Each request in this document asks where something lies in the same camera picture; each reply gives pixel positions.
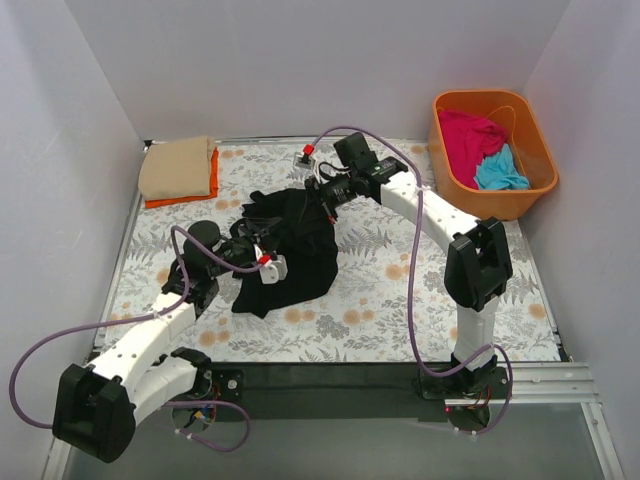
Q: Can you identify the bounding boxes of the black t-shirt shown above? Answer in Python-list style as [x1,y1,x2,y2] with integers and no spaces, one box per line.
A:
[232,188,338,319]

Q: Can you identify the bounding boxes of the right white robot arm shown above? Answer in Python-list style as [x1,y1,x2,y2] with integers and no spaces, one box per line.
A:
[297,127,513,398]

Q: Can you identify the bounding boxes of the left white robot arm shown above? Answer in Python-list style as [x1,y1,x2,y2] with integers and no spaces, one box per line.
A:
[52,221,262,463]

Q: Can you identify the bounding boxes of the orange folded t-shirt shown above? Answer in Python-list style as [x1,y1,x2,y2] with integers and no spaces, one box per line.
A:
[144,149,219,209]

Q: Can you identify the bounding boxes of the beige folded t-shirt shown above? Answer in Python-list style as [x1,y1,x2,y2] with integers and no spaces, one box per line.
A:
[138,136,216,200]

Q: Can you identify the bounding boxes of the pink t-shirt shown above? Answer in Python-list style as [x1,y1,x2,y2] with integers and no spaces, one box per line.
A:
[438,110,509,190]

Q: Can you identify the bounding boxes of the orange plastic basket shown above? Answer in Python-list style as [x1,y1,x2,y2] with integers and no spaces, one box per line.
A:
[428,89,558,221]

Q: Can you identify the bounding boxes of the turquoise t-shirt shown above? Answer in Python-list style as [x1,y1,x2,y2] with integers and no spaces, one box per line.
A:
[474,143,530,190]

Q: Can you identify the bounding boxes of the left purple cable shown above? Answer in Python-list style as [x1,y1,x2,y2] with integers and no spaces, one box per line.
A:
[9,225,271,453]

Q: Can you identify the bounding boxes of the purple cable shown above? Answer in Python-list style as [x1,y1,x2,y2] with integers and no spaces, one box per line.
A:
[9,225,271,453]
[314,124,514,437]

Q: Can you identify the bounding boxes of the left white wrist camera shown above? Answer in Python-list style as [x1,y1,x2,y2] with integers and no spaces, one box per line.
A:
[257,254,288,285]

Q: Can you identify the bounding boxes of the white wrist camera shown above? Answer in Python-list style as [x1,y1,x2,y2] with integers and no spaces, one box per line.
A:
[293,144,315,170]
[257,254,288,285]

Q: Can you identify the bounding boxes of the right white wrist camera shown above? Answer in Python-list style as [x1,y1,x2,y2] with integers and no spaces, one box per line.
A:
[293,144,315,170]

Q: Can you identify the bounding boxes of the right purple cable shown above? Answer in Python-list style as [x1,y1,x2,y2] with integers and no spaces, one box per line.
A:
[314,124,514,437]

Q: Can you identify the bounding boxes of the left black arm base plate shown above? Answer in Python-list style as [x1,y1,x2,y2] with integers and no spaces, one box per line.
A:
[171,369,244,402]

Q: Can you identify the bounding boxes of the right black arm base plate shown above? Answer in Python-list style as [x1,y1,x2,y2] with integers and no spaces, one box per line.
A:
[412,367,509,401]

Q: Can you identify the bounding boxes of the aluminium frame rail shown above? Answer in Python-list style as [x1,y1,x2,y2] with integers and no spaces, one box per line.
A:
[62,362,601,406]

